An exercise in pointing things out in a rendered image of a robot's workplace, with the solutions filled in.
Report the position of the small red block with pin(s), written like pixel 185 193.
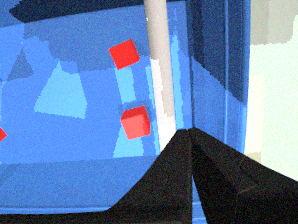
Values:
pixel 124 54
pixel 135 122

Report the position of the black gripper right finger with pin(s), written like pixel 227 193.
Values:
pixel 233 189

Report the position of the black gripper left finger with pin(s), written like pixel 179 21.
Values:
pixel 163 195

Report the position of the blue translucent plastic tray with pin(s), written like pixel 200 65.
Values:
pixel 62 96

